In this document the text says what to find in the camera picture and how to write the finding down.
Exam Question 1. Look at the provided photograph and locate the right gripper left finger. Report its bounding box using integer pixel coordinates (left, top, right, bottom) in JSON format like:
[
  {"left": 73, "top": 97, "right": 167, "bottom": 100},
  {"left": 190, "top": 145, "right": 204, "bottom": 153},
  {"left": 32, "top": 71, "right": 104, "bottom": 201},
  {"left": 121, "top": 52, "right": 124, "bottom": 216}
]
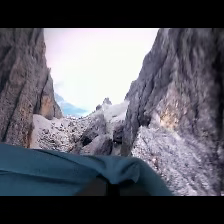
[{"left": 75, "top": 175, "right": 108, "bottom": 197}]

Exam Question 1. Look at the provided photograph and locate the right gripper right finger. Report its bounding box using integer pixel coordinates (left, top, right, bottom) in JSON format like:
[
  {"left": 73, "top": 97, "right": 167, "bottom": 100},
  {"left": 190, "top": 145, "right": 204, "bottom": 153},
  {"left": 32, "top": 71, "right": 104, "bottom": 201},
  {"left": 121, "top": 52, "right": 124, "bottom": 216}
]
[{"left": 118, "top": 182, "right": 152, "bottom": 197}]

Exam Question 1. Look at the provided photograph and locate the teal T-shirt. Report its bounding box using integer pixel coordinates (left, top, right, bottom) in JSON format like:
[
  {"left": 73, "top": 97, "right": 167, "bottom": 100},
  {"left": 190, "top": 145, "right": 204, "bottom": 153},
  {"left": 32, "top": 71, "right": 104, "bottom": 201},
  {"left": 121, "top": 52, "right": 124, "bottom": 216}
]
[{"left": 0, "top": 142, "right": 173, "bottom": 197}]

